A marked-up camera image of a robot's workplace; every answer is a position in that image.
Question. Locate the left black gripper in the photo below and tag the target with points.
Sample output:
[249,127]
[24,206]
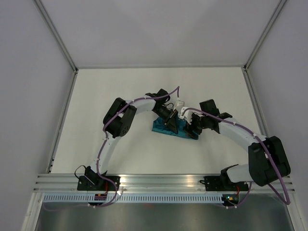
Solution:
[171,123]

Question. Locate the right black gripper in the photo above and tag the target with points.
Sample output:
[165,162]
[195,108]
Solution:
[191,127]

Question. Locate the teal cloth napkin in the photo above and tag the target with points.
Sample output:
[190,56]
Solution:
[159,127]

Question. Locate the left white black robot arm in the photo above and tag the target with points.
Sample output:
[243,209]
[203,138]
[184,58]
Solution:
[117,123]

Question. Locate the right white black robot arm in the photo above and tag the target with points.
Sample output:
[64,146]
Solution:
[267,160]

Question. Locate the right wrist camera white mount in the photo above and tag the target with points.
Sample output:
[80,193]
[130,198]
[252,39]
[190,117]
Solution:
[186,114]

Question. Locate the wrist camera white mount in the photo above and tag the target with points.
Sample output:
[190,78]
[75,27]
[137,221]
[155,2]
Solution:
[186,114]
[178,105]

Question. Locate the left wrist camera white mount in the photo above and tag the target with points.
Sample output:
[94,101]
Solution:
[178,105]

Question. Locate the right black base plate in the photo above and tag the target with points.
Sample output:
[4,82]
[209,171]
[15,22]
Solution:
[221,184]

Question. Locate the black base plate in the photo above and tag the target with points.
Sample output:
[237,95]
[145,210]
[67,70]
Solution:
[101,185]
[221,184]

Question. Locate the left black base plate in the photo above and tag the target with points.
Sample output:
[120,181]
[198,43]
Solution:
[101,185]

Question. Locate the left table edge rail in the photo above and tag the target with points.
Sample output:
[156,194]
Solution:
[67,98]

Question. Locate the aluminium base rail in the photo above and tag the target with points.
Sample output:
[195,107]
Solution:
[129,183]

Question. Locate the white slotted cable duct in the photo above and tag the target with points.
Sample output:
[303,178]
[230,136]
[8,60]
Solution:
[202,198]

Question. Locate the right aluminium frame post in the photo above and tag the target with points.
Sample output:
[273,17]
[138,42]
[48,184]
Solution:
[269,25]

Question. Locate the aluminium frame post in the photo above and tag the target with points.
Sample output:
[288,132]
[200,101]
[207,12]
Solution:
[269,25]
[49,22]

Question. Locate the left aluminium frame post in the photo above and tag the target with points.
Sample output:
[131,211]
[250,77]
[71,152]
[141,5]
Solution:
[49,22]

